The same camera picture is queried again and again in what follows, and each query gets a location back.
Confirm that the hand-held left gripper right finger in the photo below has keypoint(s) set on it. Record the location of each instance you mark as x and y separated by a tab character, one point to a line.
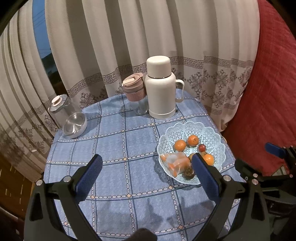
205	176

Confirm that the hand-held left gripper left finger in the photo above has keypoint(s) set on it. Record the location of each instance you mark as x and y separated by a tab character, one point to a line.
89	178

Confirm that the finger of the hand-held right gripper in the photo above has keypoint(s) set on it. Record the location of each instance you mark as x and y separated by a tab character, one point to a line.
244	169
276	150

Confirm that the orange mandarin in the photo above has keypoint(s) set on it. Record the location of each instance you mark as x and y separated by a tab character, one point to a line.
180	145
192	140
208	159

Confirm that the dark brown fuzzy kiwi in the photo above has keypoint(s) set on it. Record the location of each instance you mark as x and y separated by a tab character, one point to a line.
188	173

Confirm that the large green kiwi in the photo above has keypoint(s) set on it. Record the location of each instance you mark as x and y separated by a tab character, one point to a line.
191	157

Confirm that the large red tomato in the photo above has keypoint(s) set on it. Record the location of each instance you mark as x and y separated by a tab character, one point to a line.
202	147

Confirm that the clear bag of orange pieces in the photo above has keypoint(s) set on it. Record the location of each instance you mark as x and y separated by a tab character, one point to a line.
175	163

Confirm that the light blue plastic lattice basket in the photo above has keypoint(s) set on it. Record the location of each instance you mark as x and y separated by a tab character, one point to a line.
178	129

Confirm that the blue checked tablecloth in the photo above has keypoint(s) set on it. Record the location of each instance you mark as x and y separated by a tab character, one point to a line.
115	143

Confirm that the white bowl with steel inside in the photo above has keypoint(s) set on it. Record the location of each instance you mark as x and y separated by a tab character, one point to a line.
75	126

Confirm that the red blanket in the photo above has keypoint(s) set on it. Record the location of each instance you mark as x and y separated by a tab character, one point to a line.
272	81

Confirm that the glass jar with metal lid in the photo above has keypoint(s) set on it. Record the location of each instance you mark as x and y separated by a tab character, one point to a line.
61	106

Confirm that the glass cup with pink lid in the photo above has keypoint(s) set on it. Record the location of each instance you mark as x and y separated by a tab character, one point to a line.
135	95

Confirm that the white thermos jug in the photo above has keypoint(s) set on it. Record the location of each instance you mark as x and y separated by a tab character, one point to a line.
160	88

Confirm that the beige patterned curtain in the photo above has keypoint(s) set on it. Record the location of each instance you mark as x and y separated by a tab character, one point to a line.
138	34

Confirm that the dark window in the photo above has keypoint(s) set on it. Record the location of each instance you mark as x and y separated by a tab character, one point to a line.
40	27

